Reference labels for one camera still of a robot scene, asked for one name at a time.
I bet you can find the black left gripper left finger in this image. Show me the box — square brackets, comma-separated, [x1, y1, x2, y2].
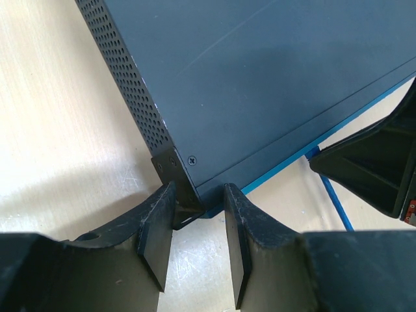
[1, 183, 176, 311]

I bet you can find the large blue rack network switch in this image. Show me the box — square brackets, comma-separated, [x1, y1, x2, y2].
[77, 1, 415, 229]

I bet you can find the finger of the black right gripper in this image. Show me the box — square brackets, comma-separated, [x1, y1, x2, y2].
[309, 84, 415, 218]

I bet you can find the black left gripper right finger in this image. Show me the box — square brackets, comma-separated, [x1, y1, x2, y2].
[224, 184, 415, 311]

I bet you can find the blue ethernet cable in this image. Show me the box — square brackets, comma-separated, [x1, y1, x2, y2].
[304, 154, 354, 232]

